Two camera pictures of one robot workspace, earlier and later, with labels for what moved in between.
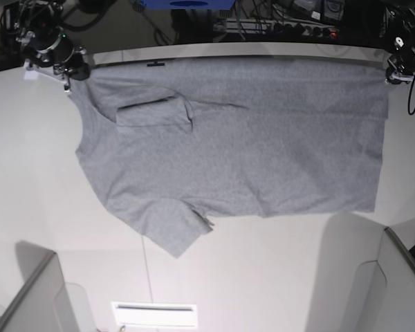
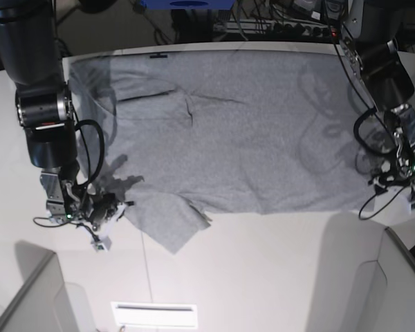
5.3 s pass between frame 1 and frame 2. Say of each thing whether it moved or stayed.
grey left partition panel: stayed
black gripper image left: moved
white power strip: stayed
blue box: stayed
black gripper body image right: moved
